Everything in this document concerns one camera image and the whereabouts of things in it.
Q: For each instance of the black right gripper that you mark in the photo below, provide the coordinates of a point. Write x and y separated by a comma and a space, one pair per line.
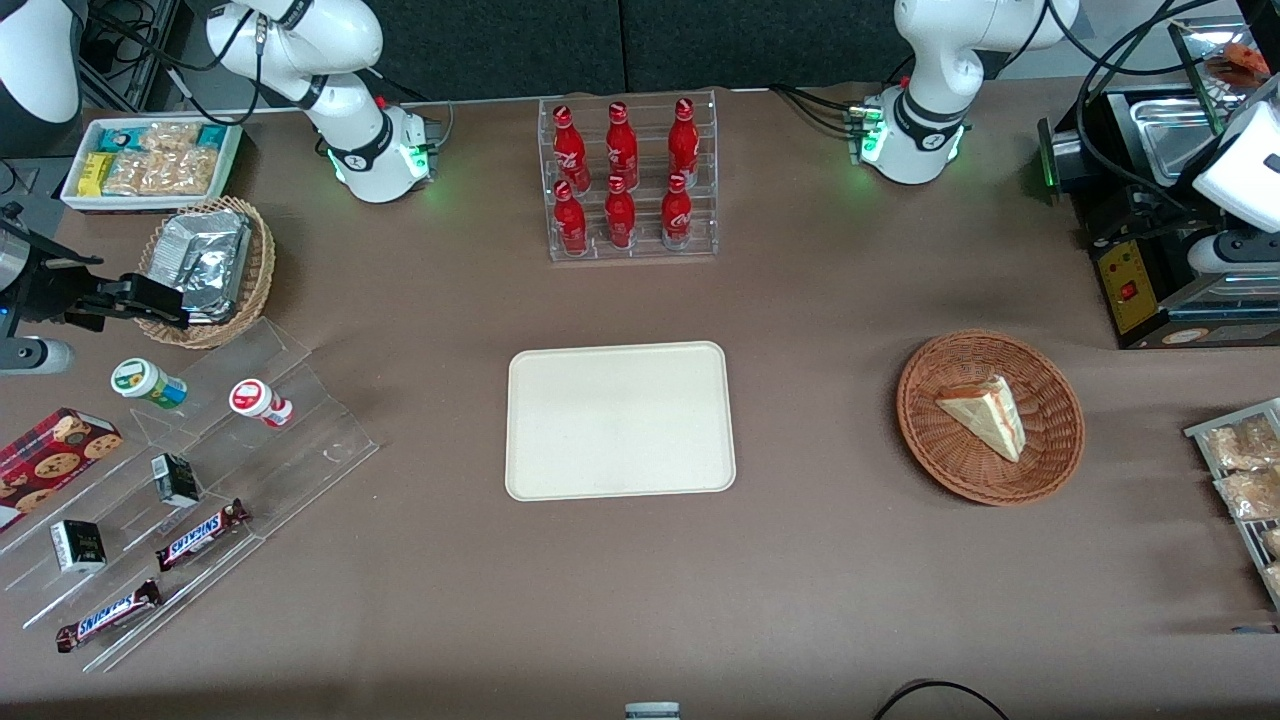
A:
52, 288

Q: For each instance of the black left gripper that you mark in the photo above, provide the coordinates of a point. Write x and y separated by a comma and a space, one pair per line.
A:
1180, 196

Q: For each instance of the triangular sandwich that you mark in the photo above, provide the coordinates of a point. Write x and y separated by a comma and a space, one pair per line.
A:
990, 415

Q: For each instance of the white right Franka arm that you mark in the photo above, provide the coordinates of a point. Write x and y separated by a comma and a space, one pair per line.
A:
350, 40

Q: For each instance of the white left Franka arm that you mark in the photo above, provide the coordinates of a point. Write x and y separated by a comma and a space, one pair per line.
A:
940, 40

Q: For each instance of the oval tan wicker basket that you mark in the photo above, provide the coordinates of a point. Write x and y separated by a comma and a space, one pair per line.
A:
258, 270

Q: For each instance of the round brown wicker basket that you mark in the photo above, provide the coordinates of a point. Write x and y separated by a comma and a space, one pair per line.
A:
950, 450

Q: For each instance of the tray of packaged snacks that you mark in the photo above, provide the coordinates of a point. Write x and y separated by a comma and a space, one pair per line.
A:
1250, 530

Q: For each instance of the cream plastic tray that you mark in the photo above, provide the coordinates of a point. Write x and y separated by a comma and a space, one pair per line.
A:
620, 420

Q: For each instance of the silver foil wrapped package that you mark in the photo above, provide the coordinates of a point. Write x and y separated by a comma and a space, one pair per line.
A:
205, 260

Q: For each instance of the black food warmer cabinet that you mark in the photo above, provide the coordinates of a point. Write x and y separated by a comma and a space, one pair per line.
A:
1130, 300

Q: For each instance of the green lid cup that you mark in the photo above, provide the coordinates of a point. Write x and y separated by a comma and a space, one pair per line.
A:
145, 380

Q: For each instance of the steel warmer pan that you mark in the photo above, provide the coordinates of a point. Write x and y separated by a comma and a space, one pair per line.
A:
1175, 135

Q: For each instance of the clear bag of crackers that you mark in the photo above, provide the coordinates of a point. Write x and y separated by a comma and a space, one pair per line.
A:
170, 136
165, 172

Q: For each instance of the yellow snack packet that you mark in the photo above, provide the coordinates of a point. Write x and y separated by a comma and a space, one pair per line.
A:
95, 175

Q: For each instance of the red lid cup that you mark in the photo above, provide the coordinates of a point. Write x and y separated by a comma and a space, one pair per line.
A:
255, 400

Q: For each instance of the white rectangular snack box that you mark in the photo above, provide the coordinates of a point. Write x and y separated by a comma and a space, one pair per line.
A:
230, 170

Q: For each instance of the teal snack packet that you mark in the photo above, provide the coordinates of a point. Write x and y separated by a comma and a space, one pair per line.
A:
118, 138
211, 136

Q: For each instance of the small black carton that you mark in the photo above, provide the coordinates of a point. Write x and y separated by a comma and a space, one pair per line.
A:
78, 546
175, 480

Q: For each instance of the red plaid cookie box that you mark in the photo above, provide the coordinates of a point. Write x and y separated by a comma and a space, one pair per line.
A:
50, 460

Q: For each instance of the red fried food pieces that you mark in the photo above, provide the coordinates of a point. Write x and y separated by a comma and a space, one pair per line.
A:
1240, 62

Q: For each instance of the clear acrylic stepped stand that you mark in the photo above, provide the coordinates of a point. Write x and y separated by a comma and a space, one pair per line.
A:
300, 450

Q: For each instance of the Snickers bar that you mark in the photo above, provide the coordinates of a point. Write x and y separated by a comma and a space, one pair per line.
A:
200, 535
108, 615

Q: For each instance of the clear bag of pastry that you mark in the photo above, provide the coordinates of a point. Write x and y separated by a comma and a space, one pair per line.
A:
1250, 493
1273, 543
1274, 578
1240, 445

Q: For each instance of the dark partition panel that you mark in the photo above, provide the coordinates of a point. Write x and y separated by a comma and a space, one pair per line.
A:
500, 45
760, 40

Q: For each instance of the red cola bottle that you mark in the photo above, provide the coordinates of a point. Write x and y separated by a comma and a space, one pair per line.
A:
569, 150
620, 218
621, 145
684, 140
677, 214
570, 222

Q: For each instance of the small blue object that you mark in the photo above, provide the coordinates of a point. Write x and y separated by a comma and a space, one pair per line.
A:
1258, 629

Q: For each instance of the clear acrylic bottle rack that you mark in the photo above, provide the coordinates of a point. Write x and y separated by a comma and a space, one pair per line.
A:
645, 250

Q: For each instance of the small grey metal object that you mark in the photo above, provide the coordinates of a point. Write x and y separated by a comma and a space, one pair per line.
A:
652, 711

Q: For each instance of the black metal shelf frame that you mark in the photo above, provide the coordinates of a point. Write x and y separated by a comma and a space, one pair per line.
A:
130, 50

